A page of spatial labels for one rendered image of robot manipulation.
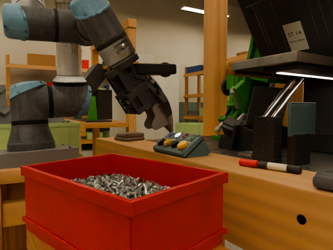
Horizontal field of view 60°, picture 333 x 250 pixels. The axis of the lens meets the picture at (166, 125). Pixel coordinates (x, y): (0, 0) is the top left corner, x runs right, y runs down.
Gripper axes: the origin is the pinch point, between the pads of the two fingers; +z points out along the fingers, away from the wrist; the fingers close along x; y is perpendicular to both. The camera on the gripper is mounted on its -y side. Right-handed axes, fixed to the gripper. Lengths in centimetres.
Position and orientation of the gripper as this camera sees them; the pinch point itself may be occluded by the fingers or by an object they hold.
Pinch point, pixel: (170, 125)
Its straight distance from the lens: 73.3
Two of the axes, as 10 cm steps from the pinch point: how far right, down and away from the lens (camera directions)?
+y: -6.9, 6.0, -4.1
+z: 4.8, 8.0, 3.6
